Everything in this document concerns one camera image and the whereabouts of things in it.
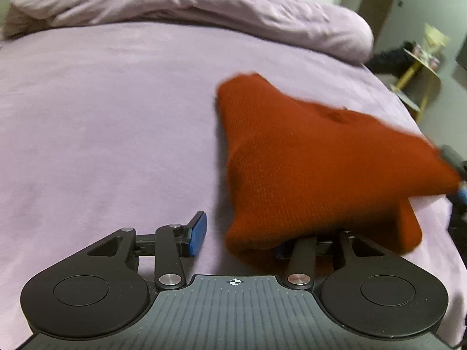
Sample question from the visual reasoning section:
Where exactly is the yellow-legged side table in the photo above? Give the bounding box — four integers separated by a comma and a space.
389, 52, 440, 123

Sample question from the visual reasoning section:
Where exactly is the cream flower bouquet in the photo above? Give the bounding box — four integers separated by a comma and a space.
422, 23, 450, 55

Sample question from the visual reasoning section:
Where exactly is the red knitted garment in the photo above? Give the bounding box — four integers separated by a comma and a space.
216, 73, 458, 268

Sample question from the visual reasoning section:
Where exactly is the purple bed sheet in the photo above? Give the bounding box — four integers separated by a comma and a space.
0, 20, 461, 350

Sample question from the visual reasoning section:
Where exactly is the rolled purple duvet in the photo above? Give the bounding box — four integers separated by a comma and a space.
1, 0, 374, 65

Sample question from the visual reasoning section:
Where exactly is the black clothes pile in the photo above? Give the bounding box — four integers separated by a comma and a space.
365, 41, 416, 78

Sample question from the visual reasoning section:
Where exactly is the wall television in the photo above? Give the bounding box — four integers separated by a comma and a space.
455, 37, 467, 71

